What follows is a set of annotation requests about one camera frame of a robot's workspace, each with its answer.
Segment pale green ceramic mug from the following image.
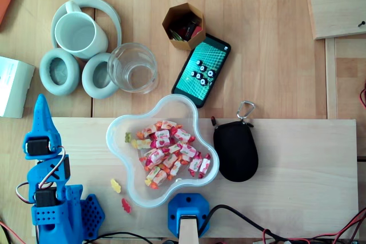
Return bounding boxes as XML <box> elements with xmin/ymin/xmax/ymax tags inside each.
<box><xmin>54</xmin><ymin>0</ymin><xmax>109</xmax><ymax>61</ymax></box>

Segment pale green headphones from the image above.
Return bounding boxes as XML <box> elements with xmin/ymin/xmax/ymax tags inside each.
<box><xmin>39</xmin><ymin>0</ymin><xmax>123</xmax><ymax>99</ymax></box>

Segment Haribo plastic candy bowl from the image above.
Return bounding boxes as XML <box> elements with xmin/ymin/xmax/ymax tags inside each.
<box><xmin>106</xmin><ymin>94</ymin><xmax>220</xmax><ymax>209</ymax></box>

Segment silver carabiner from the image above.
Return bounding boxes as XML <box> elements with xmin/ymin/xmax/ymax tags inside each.
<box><xmin>236</xmin><ymin>100</ymin><xmax>256</xmax><ymax>121</ymax></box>

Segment small black packet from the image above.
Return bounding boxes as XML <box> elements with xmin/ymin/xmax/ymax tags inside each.
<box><xmin>178</xmin><ymin>20</ymin><xmax>200</xmax><ymax>41</ymax></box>

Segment red gummy bear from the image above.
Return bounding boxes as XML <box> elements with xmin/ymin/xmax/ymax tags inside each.
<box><xmin>121</xmin><ymin>197</ymin><xmax>132</xmax><ymax>214</ymax></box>

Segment black smartphone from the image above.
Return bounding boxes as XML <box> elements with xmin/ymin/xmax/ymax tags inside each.
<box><xmin>171</xmin><ymin>33</ymin><xmax>232</xmax><ymax>109</ymax></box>

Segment brown hexagonal box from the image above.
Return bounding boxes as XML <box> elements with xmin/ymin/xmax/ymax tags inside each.
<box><xmin>161</xmin><ymin>2</ymin><xmax>206</xmax><ymax>52</ymax></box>

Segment short red wire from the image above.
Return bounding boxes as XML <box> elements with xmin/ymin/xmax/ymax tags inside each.
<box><xmin>359</xmin><ymin>81</ymin><xmax>366</xmax><ymax>110</ymax></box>
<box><xmin>0</xmin><ymin>221</ymin><xmax>18</xmax><ymax>244</ymax></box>

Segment thick black cable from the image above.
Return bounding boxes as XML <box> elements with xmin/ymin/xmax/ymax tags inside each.
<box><xmin>200</xmin><ymin>204</ymin><xmax>289</xmax><ymax>244</ymax></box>

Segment small pale wooden board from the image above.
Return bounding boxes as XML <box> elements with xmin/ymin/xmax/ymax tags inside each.
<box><xmin>305</xmin><ymin>0</ymin><xmax>366</xmax><ymax>41</ymax></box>

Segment clear drinking glass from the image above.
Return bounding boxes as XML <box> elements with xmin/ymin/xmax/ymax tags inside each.
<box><xmin>107</xmin><ymin>42</ymin><xmax>159</xmax><ymax>95</ymax></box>

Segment white cardboard box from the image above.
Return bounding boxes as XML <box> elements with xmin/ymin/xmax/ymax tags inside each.
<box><xmin>0</xmin><ymin>55</ymin><xmax>36</xmax><ymax>119</ymax></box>

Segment black oval zip pouch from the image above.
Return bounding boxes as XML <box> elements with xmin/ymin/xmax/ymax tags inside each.
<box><xmin>210</xmin><ymin>115</ymin><xmax>260</xmax><ymax>183</ymax></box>

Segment yellow gummy bear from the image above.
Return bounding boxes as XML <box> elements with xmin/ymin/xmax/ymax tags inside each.
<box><xmin>110</xmin><ymin>178</ymin><xmax>122</xmax><ymax>194</ymax></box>

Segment thin black cable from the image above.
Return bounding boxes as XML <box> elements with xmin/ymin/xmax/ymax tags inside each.
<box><xmin>82</xmin><ymin>231</ymin><xmax>155</xmax><ymax>244</ymax></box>

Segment large pale wooden board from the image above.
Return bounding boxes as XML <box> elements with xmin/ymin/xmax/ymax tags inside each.
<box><xmin>33</xmin><ymin>117</ymin><xmax>360</xmax><ymax>241</ymax></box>

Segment wrapped fruit candy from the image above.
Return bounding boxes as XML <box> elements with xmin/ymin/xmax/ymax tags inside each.
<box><xmin>150</xmin><ymin>129</ymin><xmax>173</xmax><ymax>142</ymax></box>
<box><xmin>150</xmin><ymin>169</ymin><xmax>169</xmax><ymax>190</ymax></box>
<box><xmin>188</xmin><ymin>157</ymin><xmax>204</xmax><ymax>178</ymax></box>
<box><xmin>136</xmin><ymin>123</ymin><xmax>161</xmax><ymax>139</ymax></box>
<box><xmin>162</xmin><ymin>143</ymin><xmax>183</xmax><ymax>155</ymax></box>
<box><xmin>168</xmin><ymin>160</ymin><xmax>184</xmax><ymax>177</ymax></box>
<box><xmin>131</xmin><ymin>138</ymin><xmax>154</xmax><ymax>150</ymax></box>
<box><xmin>171</xmin><ymin>127</ymin><xmax>196</xmax><ymax>143</ymax></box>
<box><xmin>161</xmin><ymin>154</ymin><xmax>182</xmax><ymax>170</ymax></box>
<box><xmin>160</xmin><ymin>120</ymin><xmax>178</xmax><ymax>130</ymax></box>
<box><xmin>198</xmin><ymin>154</ymin><xmax>212</xmax><ymax>179</ymax></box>
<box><xmin>145</xmin><ymin>166</ymin><xmax>162</xmax><ymax>183</ymax></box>
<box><xmin>179</xmin><ymin>143</ymin><xmax>198</xmax><ymax>158</ymax></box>

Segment wooden square post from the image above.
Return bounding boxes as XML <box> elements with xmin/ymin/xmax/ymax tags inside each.
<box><xmin>178</xmin><ymin>217</ymin><xmax>200</xmax><ymax>244</ymax></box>

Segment long red cable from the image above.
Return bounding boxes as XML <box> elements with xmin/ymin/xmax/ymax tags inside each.
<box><xmin>261</xmin><ymin>206</ymin><xmax>366</xmax><ymax>244</ymax></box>

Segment blue post base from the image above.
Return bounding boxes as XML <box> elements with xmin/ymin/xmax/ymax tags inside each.
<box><xmin>167</xmin><ymin>193</ymin><xmax>211</xmax><ymax>238</ymax></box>

